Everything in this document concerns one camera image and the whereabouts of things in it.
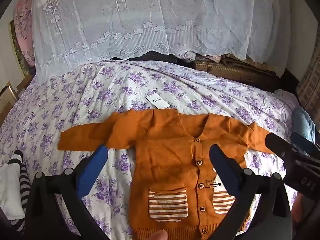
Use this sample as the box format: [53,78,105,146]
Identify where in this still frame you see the orange knitted baby cardigan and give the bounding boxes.
[57,109,268,239]

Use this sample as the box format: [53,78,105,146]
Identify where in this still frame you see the person's right hand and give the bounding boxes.
[291,193,311,223]

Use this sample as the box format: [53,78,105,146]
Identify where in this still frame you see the person's left hand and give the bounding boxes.
[146,230,168,240]

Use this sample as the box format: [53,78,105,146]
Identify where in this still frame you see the blue folded cloth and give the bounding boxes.
[292,106,316,143]

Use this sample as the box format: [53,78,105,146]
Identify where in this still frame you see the black white striped garment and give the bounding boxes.
[1,150,31,234]

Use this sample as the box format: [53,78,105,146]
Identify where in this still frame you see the brown patterned curtain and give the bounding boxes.
[296,27,320,123]

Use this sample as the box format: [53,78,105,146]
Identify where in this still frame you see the purple floral bed sheet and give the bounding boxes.
[1,61,299,239]

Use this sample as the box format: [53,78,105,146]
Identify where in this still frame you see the wooden bedside furniture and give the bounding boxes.
[0,75,33,125]

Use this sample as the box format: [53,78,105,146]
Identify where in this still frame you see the white paper hang tag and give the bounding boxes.
[146,93,170,109]

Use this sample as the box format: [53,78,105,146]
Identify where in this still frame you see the white lace cover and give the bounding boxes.
[32,0,290,83]

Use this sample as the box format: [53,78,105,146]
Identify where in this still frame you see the pink floral pillow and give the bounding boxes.
[14,0,35,67]

